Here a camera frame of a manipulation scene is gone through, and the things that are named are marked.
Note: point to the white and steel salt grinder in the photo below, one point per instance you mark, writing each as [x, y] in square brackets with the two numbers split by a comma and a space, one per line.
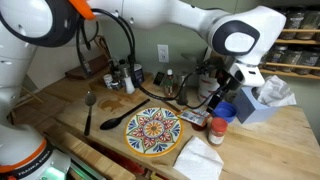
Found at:
[128, 85]

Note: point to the brown wooden stick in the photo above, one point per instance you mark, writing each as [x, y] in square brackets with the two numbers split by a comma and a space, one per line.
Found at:
[172, 107]

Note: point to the white wall outlet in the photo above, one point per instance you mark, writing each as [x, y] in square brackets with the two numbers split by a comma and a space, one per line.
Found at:
[163, 53]

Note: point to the steel and dark pepper mill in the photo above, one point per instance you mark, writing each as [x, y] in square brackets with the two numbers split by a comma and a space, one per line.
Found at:
[182, 90]

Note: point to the black plastic spoon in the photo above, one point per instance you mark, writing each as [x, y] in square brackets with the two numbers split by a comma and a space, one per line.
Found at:
[115, 121]

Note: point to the blue plastic bowl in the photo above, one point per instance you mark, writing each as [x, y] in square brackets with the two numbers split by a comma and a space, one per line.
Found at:
[226, 111]

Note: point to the glass storage jar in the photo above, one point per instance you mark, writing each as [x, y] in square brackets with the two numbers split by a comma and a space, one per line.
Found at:
[311, 20]
[308, 60]
[295, 21]
[276, 55]
[291, 59]

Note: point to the grey blue tissue box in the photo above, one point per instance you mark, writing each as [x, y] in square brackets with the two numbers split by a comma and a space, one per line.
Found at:
[250, 108]

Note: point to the brown bottle with white cap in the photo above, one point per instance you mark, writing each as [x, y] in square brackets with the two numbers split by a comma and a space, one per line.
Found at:
[169, 84]

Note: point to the wooden wall shelf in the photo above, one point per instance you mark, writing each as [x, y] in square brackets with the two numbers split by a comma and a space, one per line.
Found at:
[293, 74]

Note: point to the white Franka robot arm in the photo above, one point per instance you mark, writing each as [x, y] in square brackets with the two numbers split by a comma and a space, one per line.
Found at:
[166, 13]

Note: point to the spice jar with white lid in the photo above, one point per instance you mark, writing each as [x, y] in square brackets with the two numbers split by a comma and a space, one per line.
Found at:
[107, 80]

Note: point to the colourful floral ceramic plate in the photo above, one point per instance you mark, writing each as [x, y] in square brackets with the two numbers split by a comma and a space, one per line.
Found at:
[154, 130]

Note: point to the dark wooden board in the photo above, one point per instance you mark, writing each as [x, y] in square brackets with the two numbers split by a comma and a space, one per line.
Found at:
[86, 68]

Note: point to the white paper napkin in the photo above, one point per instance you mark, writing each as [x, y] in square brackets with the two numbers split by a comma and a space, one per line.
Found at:
[199, 160]

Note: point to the spice jar with red lid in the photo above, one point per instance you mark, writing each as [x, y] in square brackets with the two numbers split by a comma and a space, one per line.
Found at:
[217, 131]

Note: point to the white tissue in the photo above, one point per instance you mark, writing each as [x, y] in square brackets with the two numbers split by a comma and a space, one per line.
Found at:
[275, 91]

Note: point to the dark can with white top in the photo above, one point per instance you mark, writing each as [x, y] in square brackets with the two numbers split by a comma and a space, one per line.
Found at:
[138, 75]

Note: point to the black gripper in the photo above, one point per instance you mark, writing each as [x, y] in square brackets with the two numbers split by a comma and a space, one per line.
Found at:
[228, 81]

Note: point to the small black phone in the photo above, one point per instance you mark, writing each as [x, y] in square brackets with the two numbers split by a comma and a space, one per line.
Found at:
[159, 78]

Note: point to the white canister with red print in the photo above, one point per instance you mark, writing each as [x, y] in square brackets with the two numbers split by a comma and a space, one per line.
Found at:
[206, 87]

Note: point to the printed packet with orange edge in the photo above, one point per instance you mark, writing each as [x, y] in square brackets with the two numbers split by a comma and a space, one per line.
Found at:
[195, 117]

